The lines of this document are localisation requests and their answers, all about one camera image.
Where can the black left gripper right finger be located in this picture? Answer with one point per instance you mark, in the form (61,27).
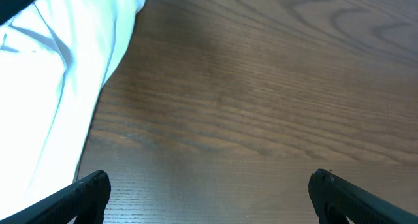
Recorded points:
(336,200)

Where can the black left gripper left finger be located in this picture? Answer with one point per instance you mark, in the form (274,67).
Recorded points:
(82,202)

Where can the white t-shirt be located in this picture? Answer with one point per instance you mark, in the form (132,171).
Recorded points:
(56,56)

